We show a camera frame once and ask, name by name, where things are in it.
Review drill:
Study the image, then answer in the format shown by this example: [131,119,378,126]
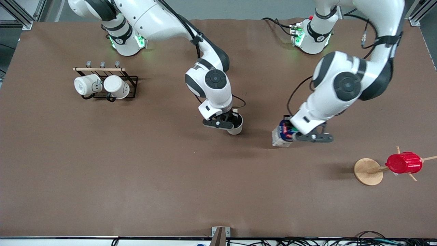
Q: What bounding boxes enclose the grey mug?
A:
[227,108,244,136]

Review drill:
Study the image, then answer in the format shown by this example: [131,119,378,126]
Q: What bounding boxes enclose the blue white milk carton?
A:
[272,116,301,148]

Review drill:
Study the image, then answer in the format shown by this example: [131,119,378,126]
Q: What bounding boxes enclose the red plastic cup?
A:
[385,151,423,174]

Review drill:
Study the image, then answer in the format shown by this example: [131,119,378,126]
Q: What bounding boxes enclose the wooden mug tree stand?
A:
[353,146,437,186]

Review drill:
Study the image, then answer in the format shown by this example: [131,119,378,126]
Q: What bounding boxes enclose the white mug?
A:
[103,75,130,100]
[74,73,103,97]

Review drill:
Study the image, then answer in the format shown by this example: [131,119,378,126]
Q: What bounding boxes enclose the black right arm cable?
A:
[155,0,246,109]

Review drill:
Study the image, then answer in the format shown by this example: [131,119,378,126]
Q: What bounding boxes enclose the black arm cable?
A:
[155,0,246,109]
[286,75,314,117]

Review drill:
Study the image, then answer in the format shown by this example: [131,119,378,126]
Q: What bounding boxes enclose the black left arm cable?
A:
[286,75,314,117]

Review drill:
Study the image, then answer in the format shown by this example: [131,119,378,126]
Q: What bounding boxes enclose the black wire mug rack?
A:
[72,60,139,103]

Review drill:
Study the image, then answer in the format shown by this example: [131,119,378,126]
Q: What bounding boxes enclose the black base power cable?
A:
[261,17,295,37]

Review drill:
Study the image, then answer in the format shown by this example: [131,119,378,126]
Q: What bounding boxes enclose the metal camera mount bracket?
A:
[211,226,231,246]

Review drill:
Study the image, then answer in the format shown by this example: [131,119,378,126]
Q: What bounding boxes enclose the black cable bundle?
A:
[273,231,437,246]

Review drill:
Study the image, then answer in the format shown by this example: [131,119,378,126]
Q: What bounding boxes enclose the aluminium frame post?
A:
[0,0,33,30]
[405,0,431,27]

